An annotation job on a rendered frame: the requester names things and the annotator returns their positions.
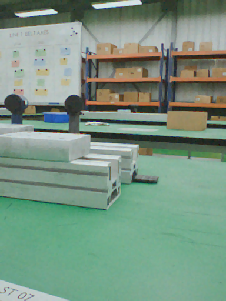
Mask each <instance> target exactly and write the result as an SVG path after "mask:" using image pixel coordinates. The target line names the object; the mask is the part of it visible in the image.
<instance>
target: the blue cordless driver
mask: <svg viewBox="0 0 226 301"><path fill-rule="evenodd" d="M4 104H5V107H6V108H7V110H9V111H10V112H11V113H12V116H11V124H12V125H22V113H25V110H26V108H28V104H29V103H28V100H27V98H26V97H25V96H23V95H18V94H10V95H8V96H7V97H6V98H5V101H4Z"/></svg>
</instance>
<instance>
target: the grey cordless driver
mask: <svg viewBox="0 0 226 301"><path fill-rule="evenodd" d="M64 107H65V108H66V110H67V115H69V134H79V115H82V112H81V110H83V108H84V101H83V99H82V98H81V97H80V96H78V95H70V96H68V97H67V98H66V100H65V101H64Z"/></svg>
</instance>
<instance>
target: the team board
mask: <svg viewBox="0 0 226 301"><path fill-rule="evenodd" d="M81 72H82V23H81V22H72V23H64V24H50V25H44V26H30V27H23V28H9V29H0V105H2V104H4V101H5V98H6V97H7V96H8V95H10V94H18V95H23V96H25V97H26V98H27V100H28V103H29V105H59V106H64V101H65V100H66V98H67V97H68V96H70V95H78V96H80V97H81Z"/></svg>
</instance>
